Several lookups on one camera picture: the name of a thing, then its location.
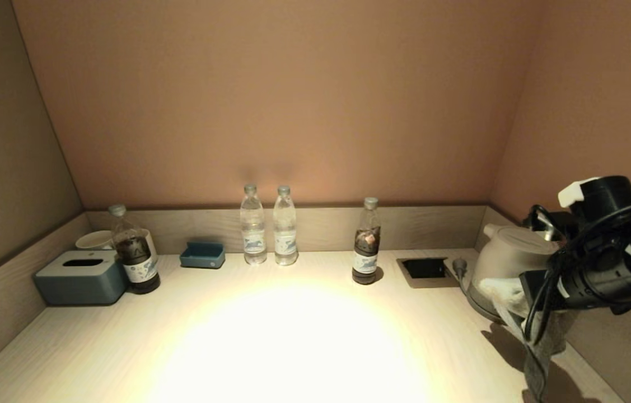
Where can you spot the grey power plug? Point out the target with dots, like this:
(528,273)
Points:
(459,266)

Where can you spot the small dark liquid bottle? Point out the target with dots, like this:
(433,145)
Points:
(366,252)

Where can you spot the grey and white cloth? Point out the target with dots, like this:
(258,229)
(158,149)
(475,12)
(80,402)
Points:
(545,341)

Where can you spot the white ceramic cup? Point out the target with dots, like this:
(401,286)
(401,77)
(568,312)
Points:
(93,240)
(150,242)

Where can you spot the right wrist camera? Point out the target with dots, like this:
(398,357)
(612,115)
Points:
(573,193)

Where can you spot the white electric kettle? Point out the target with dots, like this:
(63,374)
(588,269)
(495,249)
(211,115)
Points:
(508,252)

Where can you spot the small blue tray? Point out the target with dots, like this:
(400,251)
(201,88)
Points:
(202,256)

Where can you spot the clear water bottle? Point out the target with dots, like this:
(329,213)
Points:
(285,229)
(253,229)

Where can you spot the large dark liquid bottle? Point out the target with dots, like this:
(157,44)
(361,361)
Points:
(136,257)

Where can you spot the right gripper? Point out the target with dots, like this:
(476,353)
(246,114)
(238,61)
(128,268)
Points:
(589,288)

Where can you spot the blue-grey tissue box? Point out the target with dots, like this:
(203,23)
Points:
(80,280)

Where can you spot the recessed black socket box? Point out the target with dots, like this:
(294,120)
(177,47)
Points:
(424,268)

